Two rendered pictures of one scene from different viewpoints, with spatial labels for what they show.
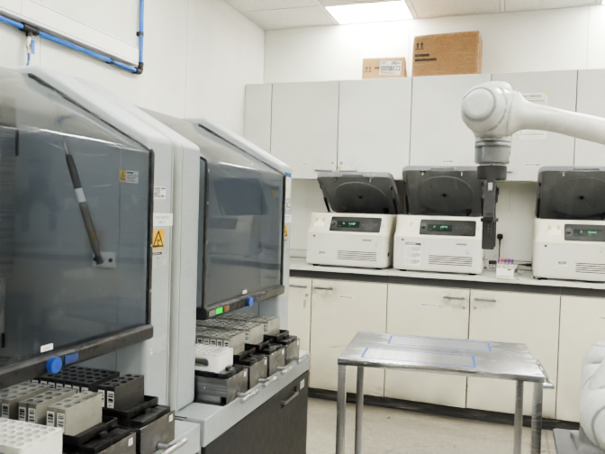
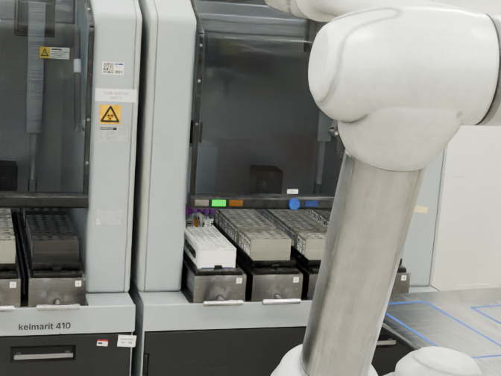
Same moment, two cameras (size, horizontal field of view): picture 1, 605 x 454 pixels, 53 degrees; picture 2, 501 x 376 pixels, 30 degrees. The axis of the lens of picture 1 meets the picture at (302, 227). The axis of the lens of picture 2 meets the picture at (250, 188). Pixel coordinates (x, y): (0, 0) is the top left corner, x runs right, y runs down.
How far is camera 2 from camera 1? 1.75 m
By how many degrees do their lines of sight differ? 54
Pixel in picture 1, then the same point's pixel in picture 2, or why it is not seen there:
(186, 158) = (165, 32)
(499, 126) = (292, 9)
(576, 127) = not seen: hidden behind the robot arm
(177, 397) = (146, 277)
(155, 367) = (105, 239)
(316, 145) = not seen: outside the picture
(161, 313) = (115, 187)
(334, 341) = not seen: outside the picture
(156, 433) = (53, 290)
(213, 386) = (190, 280)
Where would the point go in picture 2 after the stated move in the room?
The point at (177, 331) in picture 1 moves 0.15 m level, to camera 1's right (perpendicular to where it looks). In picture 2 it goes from (146, 211) to (177, 224)
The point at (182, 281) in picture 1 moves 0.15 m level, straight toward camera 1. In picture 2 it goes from (155, 161) to (107, 165)
